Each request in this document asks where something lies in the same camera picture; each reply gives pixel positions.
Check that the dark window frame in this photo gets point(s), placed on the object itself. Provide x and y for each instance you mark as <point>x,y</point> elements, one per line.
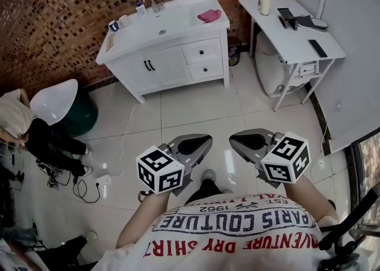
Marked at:
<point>366,175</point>

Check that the pink cloth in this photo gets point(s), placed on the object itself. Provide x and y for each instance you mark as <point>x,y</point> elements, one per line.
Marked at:
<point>209,15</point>

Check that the white toilet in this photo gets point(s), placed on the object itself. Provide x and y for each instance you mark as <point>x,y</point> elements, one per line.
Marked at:
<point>271,68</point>

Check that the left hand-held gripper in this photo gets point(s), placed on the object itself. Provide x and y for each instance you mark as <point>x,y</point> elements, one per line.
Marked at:
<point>160,172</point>

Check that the black mesh waste basket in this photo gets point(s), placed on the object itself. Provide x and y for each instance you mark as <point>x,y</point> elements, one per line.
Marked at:
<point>234,52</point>

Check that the white cup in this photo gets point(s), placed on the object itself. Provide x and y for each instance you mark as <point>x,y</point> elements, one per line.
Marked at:
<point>125,21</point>

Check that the black stand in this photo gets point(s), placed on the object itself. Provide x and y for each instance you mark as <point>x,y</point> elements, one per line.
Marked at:
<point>288,17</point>

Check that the white sink basin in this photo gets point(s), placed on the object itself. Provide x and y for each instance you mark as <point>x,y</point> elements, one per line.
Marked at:
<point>161,22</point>

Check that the black phone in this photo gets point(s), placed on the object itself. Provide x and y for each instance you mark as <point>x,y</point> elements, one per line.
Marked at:
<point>317,48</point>

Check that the person's white printed shirt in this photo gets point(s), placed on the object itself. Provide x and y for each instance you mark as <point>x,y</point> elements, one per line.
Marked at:
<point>225,240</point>

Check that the person's right forearm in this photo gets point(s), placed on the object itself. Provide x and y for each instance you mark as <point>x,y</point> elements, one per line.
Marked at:
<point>308,201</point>

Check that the blue mug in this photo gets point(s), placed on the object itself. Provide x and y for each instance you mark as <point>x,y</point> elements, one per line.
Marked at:
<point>113,25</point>

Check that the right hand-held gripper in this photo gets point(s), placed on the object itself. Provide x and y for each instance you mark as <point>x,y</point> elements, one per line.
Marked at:
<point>285,160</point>

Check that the white vanity cabinet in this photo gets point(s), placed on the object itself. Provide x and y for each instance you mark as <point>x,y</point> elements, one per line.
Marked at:
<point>166,68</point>

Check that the person's black trouser leg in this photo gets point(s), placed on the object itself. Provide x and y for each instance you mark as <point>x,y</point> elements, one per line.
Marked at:
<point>207,191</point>

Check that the white wall socket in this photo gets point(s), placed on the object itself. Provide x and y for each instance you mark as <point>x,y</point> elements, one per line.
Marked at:
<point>339,105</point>

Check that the white lidded tumbler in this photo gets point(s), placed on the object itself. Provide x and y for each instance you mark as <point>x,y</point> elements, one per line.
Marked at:
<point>265,3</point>

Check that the wooden comb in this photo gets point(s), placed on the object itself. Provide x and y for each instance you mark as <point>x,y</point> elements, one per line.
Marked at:
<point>110,42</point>

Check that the white soap pump bottle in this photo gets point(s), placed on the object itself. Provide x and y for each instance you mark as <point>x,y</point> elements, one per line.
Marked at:
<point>140,9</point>

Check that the person's left forearm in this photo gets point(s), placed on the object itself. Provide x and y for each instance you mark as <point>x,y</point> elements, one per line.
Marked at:
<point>142,219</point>

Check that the white metal table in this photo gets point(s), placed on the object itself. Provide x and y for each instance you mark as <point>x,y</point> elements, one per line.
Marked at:
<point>276,26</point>

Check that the chrome faucet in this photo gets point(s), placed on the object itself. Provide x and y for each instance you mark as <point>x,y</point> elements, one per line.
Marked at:
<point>151,1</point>

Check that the white power strip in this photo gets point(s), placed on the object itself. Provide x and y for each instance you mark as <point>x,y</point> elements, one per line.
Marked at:
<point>102,183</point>

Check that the white drawer with black knob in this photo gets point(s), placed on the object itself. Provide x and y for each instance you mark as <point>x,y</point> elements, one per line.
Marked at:
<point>205,69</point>
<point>202,52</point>

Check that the person's grey shoe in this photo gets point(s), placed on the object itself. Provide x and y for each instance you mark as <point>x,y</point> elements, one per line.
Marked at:
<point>208,175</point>

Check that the black bag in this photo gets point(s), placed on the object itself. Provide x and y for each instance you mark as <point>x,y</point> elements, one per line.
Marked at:
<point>63,253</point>

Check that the green round barrel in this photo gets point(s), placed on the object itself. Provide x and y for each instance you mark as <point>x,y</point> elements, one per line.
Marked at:
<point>84,115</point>

